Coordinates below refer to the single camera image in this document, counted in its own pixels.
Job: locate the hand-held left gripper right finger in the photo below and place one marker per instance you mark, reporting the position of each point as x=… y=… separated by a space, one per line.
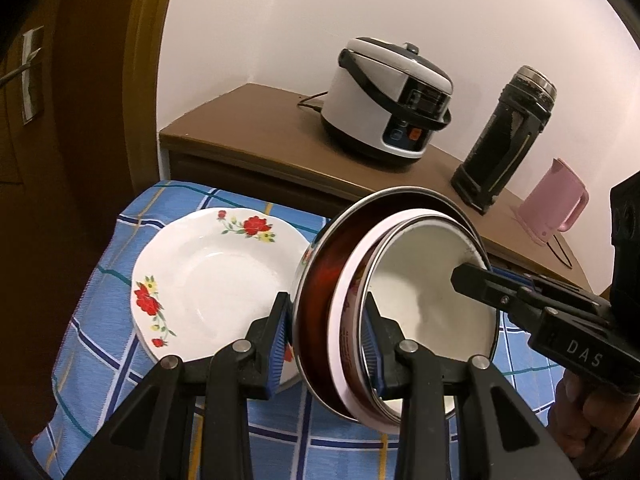
x=372 y=355

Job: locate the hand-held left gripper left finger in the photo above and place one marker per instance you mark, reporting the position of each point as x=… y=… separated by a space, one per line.
x=277 y=355

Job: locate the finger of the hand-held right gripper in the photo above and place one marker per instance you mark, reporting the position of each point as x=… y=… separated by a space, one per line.
x=490 y=290
x=575 y=297

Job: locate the pink plastic bowl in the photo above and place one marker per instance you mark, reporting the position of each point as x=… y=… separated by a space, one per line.
x=336 y=330

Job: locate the small white bowl with dark rim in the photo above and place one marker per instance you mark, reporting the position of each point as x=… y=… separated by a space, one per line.
x=425 y=280

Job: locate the stainless steel bowl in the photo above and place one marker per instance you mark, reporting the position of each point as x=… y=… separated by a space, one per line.
x=320 y=300

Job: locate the white plate with red flowers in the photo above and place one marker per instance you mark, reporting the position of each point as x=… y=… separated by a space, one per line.
x=215 y=280

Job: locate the person's right hand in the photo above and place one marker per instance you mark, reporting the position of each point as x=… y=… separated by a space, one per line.
x=590 y=410

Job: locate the pink electric kettle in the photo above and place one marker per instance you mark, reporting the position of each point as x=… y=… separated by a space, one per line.
x=550 y=200

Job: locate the black thermos flask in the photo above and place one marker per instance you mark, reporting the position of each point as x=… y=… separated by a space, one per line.
x=500 y=145

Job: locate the blue plaid tablecloth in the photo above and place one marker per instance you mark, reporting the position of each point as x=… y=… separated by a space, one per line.
x=100 y=385

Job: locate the white and black rice cooker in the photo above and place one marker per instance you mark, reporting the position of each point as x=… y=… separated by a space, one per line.
x=365 y=105

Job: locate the brown wooden cabinet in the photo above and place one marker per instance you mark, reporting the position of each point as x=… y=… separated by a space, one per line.
x=240 y=125

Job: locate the brown wooden door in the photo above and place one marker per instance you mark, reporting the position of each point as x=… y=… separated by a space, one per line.
x=60 y=185

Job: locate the brown wooden door frame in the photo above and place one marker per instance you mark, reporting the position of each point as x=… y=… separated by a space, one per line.
x=145 y=85

